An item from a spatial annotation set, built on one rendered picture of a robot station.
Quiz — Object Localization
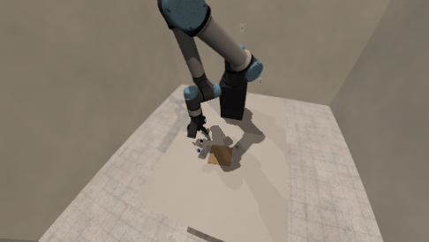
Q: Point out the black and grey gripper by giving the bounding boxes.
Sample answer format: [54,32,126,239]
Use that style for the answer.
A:
[187,109,211,140]

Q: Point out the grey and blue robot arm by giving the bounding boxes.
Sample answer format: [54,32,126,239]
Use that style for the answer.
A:
[157,0,263,117]

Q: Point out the brown flat mat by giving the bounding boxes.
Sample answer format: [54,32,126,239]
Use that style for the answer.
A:
[207,145,233,166]

